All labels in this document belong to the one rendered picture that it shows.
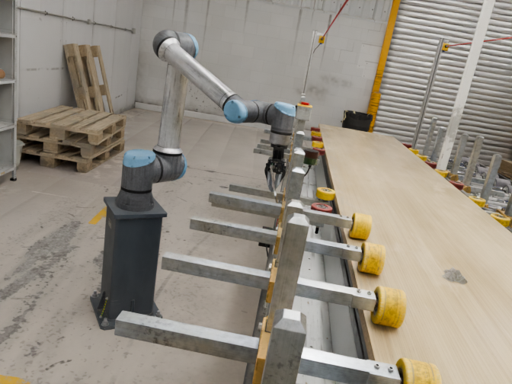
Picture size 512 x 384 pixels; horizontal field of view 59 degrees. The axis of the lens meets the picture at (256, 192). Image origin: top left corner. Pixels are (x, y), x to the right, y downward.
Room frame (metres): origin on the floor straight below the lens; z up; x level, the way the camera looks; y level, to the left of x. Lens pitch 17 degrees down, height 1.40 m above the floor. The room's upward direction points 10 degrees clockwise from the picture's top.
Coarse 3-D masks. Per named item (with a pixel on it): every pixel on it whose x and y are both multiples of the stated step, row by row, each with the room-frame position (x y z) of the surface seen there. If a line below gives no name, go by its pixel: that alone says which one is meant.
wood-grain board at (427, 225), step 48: (336, 144) 3.20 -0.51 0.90; (384, 144) 3.61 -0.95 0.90; (336, 192) 1.88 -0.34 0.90; (384, 192) 2.03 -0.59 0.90; (432, 192) 2.20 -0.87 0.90; (384, 240) 1.38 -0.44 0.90; (432, 240) 1.46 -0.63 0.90; (480, 240) 1.56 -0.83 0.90; (432, 288) 1.08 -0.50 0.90; (480, 288) 1.13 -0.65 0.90; (384, 336) 0.81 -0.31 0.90; (432, 336) 0.85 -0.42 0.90; (480, 336) 0.88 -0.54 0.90
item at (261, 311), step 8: (288, 160) 3.33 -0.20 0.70; (280, 200) 2.27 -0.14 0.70; (272, 248) 1.63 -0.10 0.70; (272, 256) 1.56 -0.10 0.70; (264, 296) 1.25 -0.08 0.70; (264, 304) 1.17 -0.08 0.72; (264, 312) 1.15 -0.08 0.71; (256, 320) 1.11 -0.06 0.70; (256, 328) 1.07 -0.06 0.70; (256, 336) 1.03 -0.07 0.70; (248, 368) 0.90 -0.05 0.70; (248, 376) 0.87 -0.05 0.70
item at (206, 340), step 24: (120, 312) 0.65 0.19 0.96; (120, 336) 0.63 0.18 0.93; (144, 336) 0.63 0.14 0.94; (168, 336) 0.63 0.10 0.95; (192, 336) 0.62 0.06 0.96; (216, 336) 0.63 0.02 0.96; (240, 336) 0.64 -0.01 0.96; (240, 360) 0.62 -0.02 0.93; (312, 360) 0.61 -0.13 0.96; (336, 360) 0.62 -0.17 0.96; (360, 360) 0.63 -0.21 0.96
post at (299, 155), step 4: (296, 152) 1.40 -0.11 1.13; (300, 152) 1.41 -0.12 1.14; (304, 152) 1.42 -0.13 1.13; (296, 156) 1.40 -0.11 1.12; (300, 156) 1.40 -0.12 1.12; (304, 156) 1.40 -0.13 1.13; (296, 160) 1.40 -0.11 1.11; (300, 160) 1.40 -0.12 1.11; (292, 164) 1.40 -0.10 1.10; (296, 164) 1.40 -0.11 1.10; (300, 164) 1.40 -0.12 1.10; (288, 184) 1.40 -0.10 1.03
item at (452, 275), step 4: (452, 268) 1.21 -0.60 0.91; (448, 272) 1.19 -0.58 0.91; (452, 272) 1.16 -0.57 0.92; (456, 272) 1.18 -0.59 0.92; (444, 276) 1.17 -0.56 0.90; (448, 276) 1.16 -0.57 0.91; (452, 276) 1.16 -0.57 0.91; (456, 276) 1.17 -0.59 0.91; (460, 276) 1.17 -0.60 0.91; (452, 280) 1.15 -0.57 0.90; (456, 280) 1.15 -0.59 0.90; (460, 280) 1.14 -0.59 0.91; (464, 280) 1.14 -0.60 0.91
